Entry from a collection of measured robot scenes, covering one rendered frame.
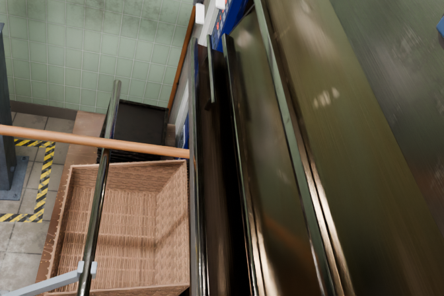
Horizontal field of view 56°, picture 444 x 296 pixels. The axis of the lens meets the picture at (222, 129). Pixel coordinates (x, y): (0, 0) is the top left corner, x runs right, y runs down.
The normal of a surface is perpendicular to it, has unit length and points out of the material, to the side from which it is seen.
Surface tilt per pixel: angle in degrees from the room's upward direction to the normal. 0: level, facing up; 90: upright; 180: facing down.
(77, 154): 0
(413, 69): 90
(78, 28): 90
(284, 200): 70
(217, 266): 10
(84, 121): 0
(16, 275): 0
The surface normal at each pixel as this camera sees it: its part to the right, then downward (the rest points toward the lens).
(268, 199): -0.81, -0.36
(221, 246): 0.43, -0.64
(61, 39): 0.07, 0.72
